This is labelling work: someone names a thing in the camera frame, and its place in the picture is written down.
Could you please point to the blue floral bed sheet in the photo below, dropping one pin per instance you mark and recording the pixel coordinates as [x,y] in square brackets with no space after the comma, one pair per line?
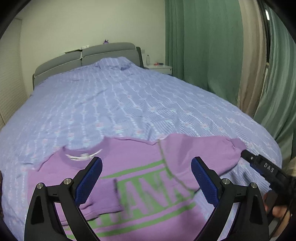
[117,99]

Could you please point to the purple sweater green print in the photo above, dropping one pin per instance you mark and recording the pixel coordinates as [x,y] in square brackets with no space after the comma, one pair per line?
[146,189]

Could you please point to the green curtain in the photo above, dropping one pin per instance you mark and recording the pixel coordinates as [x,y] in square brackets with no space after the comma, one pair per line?
[204,45]

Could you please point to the white louvred wardrobe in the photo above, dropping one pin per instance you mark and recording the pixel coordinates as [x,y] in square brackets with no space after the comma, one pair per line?
[13,93]

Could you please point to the grey padded headboard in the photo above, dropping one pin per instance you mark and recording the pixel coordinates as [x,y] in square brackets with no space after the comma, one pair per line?
[87,56]

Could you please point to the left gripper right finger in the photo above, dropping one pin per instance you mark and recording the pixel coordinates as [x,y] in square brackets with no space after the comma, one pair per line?
[250,222]

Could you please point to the white bedside table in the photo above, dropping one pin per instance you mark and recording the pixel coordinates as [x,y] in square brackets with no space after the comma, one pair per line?
[160,68]

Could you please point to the beige curtain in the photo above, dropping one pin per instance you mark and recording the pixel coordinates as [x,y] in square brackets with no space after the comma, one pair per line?
[254,57]

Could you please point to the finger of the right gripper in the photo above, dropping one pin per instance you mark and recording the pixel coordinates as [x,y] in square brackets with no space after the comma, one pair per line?
[248,156]

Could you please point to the green curtain right panel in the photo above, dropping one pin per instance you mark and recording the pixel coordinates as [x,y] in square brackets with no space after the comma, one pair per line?
[276,108]

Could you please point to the person right hand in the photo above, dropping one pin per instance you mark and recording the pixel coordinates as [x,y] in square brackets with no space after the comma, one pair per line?
[278,211]

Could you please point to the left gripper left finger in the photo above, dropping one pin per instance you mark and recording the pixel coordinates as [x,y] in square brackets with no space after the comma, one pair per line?
[43,222]

